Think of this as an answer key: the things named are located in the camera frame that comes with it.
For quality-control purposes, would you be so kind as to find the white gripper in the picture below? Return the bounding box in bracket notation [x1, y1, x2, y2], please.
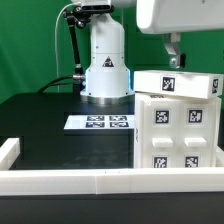
[136, 0, 224, 69]

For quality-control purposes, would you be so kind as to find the white small tagged box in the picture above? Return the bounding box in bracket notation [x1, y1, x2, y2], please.
[134, 70, 224, 99]

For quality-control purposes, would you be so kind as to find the white cabinet box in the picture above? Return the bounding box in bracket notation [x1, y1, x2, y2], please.
[134, 93, 221, 168]

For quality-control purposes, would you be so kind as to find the white small panel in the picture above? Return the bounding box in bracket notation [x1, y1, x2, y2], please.
[179, 98, 220, 168]
[141, 99, 179, 168]

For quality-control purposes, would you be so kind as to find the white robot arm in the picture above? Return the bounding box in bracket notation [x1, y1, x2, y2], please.
[71, 0, 224, 103]

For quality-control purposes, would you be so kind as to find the white flat tagged panel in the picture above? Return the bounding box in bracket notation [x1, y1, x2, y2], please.
[64, 115, 134, 130]

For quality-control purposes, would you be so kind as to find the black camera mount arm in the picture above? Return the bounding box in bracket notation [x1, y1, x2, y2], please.
[63, 9, 85, 95]

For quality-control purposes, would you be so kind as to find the white thin cable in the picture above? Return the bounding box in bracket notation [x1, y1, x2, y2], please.
[54, 2, 83, 94]

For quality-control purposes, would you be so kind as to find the black base cable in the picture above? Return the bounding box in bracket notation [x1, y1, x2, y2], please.
[37, 75, 75, 94]

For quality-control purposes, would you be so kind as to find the white U-shaped frame fence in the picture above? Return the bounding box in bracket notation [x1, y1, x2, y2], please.
[0, 138, 224, 196]

